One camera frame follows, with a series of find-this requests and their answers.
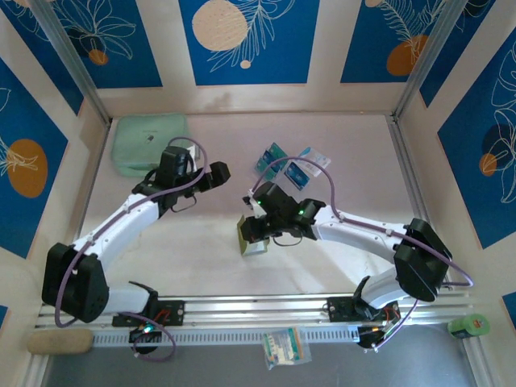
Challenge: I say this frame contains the mint green zip pouch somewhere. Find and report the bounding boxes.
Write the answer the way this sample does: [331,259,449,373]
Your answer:
[110,114,190,178]

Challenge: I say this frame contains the green tape roll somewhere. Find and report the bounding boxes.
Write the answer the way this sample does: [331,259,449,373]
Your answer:
[447,313,491,339]

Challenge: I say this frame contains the aluminium frame post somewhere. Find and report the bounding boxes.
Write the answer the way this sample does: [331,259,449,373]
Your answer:
[391,0,472,124]
[461,336,499,387]
[22,354,53,387]
[28,0,113,126]

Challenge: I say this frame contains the long aluminium base rail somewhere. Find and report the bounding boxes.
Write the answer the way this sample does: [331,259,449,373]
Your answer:
[38,290,475,326]

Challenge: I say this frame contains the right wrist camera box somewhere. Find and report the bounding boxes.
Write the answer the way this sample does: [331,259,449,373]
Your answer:
[241,192,264,217]

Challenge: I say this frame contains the dark blue credit card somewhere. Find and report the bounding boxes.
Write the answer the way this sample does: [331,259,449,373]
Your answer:
[284,160,310,189]
[253,155,280,178]

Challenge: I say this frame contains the black cable loop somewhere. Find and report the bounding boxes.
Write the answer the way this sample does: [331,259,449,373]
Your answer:
[168,193,199,214]
[272,233,304,248]

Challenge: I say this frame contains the teal credit card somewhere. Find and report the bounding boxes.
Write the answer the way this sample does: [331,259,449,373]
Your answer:
[264,142,288,161]

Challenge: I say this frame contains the aluminium side rail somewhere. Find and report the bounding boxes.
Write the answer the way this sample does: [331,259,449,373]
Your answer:
[66,120,112,263]
[386,116,456,292]

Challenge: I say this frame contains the clear plastic bag with items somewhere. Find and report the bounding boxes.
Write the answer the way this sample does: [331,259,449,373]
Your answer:
[261,327,313,370]

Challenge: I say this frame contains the black electronics board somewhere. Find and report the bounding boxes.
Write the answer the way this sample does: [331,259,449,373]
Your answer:
[356,324,402,352]
[127,325,162,348]

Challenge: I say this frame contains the purple cable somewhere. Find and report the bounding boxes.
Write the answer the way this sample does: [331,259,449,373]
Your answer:
[54,136,210,328]
[132,320,177,363]
[249,156,475,354]

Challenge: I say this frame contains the green card holder clear sleeves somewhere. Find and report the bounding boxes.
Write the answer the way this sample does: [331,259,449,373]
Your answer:
[235,214,270,258]

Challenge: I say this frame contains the beige foam block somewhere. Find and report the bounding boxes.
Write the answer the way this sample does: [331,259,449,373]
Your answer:
[27,328,94,356]

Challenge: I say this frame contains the slotted grey cable duct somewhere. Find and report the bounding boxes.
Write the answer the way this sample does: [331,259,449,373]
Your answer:
[92,323,360,347]

